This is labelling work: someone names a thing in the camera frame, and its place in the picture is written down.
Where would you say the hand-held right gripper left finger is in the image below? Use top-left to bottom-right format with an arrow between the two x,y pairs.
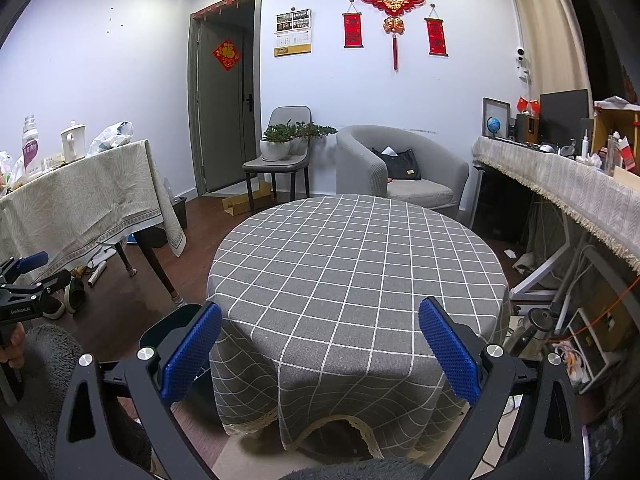
54,301 -> 223,480

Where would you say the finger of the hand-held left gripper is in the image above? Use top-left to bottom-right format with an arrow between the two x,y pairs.
0,251 -> 50,286
0,269 -> 72,306

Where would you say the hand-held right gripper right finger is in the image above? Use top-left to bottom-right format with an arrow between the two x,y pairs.
419,296 -> 586,480

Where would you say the dark teal trash bin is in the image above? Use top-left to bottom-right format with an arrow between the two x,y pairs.
139,304 -> 221,401

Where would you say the person's left hand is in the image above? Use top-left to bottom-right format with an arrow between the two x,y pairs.
0,322 -> 28,371

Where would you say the dark slipper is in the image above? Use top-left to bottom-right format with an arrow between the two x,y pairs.
65,275 -> 87,315
42,287 -> 68,320

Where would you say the white paper roll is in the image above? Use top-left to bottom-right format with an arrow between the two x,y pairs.
87,260 -> 110,288

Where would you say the grey fleece clothing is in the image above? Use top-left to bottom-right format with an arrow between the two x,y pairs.
0,324 -> 431,480

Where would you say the steel thermos flask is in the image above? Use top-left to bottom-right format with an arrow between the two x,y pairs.
505,307 -> 553,358

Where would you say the beige patterned tablecloth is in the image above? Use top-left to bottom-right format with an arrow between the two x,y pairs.
0,139 -> 187,281

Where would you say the dark wooden table leg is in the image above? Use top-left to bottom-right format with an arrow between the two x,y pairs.
117,240 -> 182,308

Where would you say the clear bottle purple label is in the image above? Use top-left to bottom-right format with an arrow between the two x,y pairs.
21,115 -> 41,177

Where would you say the grey checked tablecloth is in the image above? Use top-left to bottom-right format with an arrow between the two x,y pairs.
206,194 -> 512,461

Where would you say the white kettle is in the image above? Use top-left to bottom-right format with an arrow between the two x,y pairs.
60,120 -> 87,162

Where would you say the white power strip box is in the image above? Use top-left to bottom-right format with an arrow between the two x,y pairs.
555,307 -> 626,393

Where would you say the small black floor bin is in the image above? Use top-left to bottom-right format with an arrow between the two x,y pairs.
167,196 -> 188,231

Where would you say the white plastic bag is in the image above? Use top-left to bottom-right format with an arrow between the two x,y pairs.
87,121 -> 135,157

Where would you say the flat cardboard box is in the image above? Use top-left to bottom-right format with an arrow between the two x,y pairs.
222,180 -> 273,216

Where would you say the black handbag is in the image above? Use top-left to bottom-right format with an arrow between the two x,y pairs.
371,147 -> 422,182

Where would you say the grey dining chair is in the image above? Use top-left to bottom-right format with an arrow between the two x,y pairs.
242,106 -> 313,208

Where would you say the grey armchair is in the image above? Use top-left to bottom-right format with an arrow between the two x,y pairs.
336,125 -> 470,211

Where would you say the beige fringed desk cloth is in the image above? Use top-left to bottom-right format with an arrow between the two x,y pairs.
472,136 -> 640,273

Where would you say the potted plant white pot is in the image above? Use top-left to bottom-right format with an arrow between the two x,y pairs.
292,121 -> 338,153
259,122 -> 296,162

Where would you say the grey green door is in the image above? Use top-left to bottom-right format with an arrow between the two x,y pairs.
188,0 -> 263,196

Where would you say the black monitor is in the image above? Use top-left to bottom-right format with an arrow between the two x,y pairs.
539,89 -> 591,148

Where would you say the wooden desk organiser box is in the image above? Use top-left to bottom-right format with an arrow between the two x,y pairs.
592,96 -> 640,176

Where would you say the red door decoration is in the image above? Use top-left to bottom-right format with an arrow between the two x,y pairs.
212,39 -> 241,71

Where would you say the red hanging scroll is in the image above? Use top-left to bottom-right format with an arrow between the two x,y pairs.
424,4 -> 448,57
341,0 -> 364,49

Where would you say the beige curtain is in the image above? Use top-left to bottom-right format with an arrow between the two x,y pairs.
507,0 -> 593,106

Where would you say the white desk leg frame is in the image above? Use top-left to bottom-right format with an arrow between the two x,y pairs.
510,205 -> 596,301

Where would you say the picture frame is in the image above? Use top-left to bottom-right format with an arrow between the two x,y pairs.
482,97 -> 511,138

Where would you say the wall calendar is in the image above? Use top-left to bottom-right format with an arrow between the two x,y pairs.
274,8 -> 313,57

